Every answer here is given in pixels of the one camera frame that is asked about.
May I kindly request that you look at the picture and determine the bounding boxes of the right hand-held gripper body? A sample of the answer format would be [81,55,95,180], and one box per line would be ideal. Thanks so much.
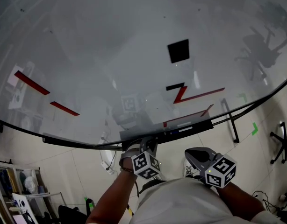
[199,154,237,187]

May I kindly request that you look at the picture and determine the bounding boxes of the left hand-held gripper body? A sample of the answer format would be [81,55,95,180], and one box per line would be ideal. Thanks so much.
[119,144,162,180]

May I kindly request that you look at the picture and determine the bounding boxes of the person's right forearm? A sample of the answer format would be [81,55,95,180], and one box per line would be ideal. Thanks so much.
[215,182,267,222]

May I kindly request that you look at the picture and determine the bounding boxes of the person's left forearm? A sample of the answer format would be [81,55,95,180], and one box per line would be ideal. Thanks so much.
[86,159,137,224]

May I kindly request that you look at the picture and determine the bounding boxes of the blue and white pen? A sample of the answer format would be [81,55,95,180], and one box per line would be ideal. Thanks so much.
[170,127,194,135]

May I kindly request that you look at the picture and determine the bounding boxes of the person's right white shoe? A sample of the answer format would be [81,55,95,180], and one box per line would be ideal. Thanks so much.
[183,159,194,178]

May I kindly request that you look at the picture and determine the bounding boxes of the person's dark trousers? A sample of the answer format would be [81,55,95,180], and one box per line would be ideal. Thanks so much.
[138,180,168,195]

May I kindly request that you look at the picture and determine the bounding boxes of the white power strip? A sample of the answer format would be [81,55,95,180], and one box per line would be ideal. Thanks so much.
[100,161,115,175]

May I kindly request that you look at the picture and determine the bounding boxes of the person's white shirt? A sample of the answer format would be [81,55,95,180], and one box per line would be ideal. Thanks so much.
[131,178,287,224]

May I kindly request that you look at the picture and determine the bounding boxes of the short red tape strip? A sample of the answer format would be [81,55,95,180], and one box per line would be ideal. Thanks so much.
[50,101,80,117]

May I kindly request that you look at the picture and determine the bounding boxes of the white plastic bag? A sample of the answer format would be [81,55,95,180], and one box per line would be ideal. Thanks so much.
[24,176,39,195]

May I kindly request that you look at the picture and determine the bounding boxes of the long red tape strip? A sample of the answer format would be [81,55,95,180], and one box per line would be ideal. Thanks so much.
[14,70,51,96]

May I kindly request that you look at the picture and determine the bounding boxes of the white sheet with black shapes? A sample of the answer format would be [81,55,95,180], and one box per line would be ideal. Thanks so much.
[12,193,36,224]

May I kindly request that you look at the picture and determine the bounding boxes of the white metal shelf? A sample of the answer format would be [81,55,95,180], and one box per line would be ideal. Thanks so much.
[0,160,65,224]

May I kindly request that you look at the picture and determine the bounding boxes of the black power strip cable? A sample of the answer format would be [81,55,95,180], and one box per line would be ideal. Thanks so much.
[107,150,117,171]

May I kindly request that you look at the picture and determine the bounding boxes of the black floor cables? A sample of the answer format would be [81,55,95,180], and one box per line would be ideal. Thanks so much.
[252,190,287,219]

